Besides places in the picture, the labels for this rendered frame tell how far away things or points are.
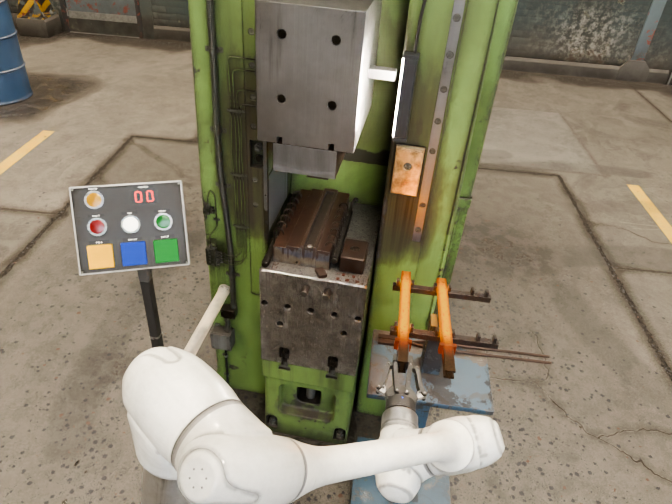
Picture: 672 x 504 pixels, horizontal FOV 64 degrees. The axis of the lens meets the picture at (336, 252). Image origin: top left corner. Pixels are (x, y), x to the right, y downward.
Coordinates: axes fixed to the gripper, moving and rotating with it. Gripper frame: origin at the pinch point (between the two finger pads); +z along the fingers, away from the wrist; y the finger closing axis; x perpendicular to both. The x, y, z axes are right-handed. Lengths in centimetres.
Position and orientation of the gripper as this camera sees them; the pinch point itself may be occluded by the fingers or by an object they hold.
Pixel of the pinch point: (402, 355)
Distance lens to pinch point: 152.7
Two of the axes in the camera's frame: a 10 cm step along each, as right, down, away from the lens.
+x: 0.7, -8.1, -5.8
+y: 9.9, 1.3, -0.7
